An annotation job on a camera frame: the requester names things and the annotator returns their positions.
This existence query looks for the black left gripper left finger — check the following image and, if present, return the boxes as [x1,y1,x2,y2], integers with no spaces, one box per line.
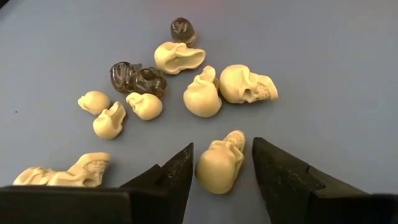
[119,142,195,224]

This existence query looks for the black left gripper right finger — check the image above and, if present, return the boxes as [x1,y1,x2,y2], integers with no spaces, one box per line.
[251,136,371,224]

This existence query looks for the small cream plastic skull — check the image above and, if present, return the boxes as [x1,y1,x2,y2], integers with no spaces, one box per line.
[125,91,164,121]
[77,90,111,116]
[92,101,127,140]

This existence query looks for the dark translucent plastic skull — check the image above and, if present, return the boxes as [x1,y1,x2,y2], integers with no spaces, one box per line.
[109,61,142,94]
[170,17,197,47]
[133,67,168,99]

